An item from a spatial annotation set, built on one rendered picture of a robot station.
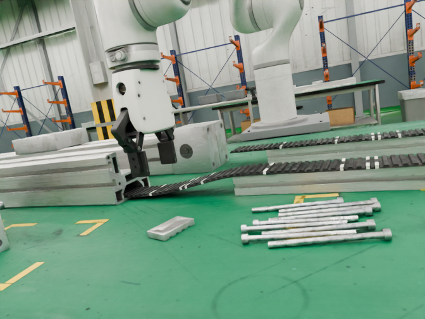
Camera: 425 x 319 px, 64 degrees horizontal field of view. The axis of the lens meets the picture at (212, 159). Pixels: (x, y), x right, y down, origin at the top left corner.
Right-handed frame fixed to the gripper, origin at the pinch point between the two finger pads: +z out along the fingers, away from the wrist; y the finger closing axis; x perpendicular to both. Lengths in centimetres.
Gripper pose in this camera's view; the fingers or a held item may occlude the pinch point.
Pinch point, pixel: (154, 162)
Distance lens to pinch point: 57.7
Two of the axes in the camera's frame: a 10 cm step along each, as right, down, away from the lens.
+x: -9.0, 0.8, 4.3
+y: 4.0, -2.3, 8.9
